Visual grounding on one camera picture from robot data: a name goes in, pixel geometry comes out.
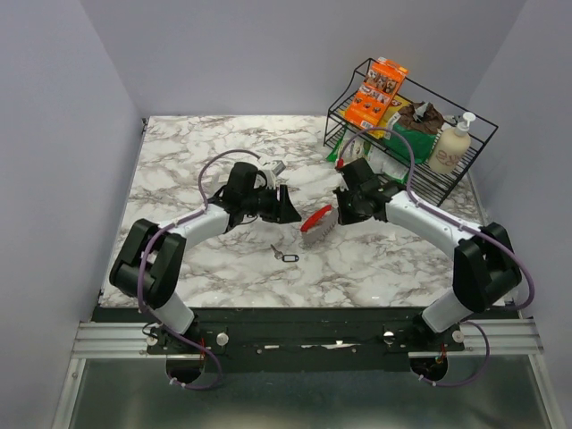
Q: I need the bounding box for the yellow snack packet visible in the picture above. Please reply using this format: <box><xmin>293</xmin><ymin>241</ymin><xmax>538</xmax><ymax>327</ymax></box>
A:
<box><xmin>376</xmin><ymin>95</ymin><xmax>411</xmax><ymax>128</ymax></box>

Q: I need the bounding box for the small silver key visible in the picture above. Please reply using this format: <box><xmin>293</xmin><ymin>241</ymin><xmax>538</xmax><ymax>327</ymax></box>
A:
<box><xmin>271</xmin><ymin>245</ymin><xmax>283</xmax><ymax>260</ymax></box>

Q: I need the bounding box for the orange snack box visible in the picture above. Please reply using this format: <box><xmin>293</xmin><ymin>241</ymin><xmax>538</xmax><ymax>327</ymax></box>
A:
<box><xmin>344</xmin><ymin>58</ymin><xmax>408</xmax><ymax>129</ymax></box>

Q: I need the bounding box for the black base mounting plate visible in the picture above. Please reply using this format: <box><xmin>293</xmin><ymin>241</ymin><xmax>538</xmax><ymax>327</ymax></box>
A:
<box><xmin>91</xmin><ymin>306</ymin><xmax>484</xmax><ymax>374</ymax></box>

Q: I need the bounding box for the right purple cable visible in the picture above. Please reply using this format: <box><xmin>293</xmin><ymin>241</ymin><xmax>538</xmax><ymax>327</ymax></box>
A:
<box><xmin>334</xmin><ymin>127</ymin><xmax>536</xmax><ymax>389</ymax></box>

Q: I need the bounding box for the white green pouch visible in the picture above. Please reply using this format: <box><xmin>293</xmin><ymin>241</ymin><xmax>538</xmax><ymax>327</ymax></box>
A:
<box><xmin>342</xmin><ymin>137</ymin><xmax>408</xmax><ymax>183</ymax></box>

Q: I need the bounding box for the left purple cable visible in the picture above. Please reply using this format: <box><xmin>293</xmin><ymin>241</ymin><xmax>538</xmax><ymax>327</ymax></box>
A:
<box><xmin>136</xmin><ymin>148</ymin><xmax>265</xmax><ymax>391</ymax></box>

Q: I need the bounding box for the black key tag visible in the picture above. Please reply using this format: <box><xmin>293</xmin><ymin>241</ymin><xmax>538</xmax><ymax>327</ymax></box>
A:
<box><xmin>282</xmin><ymin>254</ymin><xmax>299</xmax><ymax>263</ymax></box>

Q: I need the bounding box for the metal keyring coil red holder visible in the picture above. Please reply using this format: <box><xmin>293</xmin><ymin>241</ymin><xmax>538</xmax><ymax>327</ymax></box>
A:
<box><xmin>300</xmin><ymin>205</ymin><xmax>339</xmax><ymax>248</ymax></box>

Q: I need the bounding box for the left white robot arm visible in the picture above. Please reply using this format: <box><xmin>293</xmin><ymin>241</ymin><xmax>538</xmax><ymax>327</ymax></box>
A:
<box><xmin>109</xmin><ymin>161</ymin><xmax>301</xmax><ymax>353</ymax></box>

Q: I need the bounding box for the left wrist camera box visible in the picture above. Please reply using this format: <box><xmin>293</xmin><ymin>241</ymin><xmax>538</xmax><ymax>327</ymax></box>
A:
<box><xmin>262</xmin><ymin>160</ymin><xmax>285</xmax><ymax>177</ymax></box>

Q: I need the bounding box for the purple cable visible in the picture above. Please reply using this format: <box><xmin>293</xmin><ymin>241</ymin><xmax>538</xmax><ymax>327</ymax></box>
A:
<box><xmin>136</xmin><ymin>148</ymin><xmax>265</xmax><ymax>391</ymax></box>
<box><xmin>334</xmin><ymin>127</ymin><xmax>536</xmax><ymax>389</ymax></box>

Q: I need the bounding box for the black wire shelf rack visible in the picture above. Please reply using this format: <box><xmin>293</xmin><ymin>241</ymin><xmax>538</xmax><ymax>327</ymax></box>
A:
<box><xmin>323</xmin><ymin>58</ymin><xmax>499</xmax><ymax>206</ymax></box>

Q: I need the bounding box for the cream pump soap bottle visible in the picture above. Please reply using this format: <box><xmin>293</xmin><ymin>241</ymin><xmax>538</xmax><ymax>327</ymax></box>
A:
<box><xmin>427</xmin><ymin>112</ymin><xmax>476</xmax><ymax>174</ymax></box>

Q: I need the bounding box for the aluminium extrusion rail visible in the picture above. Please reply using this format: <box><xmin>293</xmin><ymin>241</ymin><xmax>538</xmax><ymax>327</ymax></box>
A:
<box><xmin>71</xmin><ymin>323</ymin><xmax>148</xmax><ymax>359</ymax></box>

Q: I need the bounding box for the green and brown bag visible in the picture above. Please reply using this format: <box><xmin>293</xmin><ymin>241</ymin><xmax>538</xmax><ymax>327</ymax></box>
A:
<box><xmin>383</xmin><ymin>102</ymin><xmax>444</xmax><ymax>164</ymax></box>

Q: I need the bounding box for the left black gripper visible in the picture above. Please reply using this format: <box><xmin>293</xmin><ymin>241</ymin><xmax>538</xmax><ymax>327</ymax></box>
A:
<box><xmin>242</xmin><ymin>183</ymin><xmax>302</xmax><ymax>224</ymax></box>

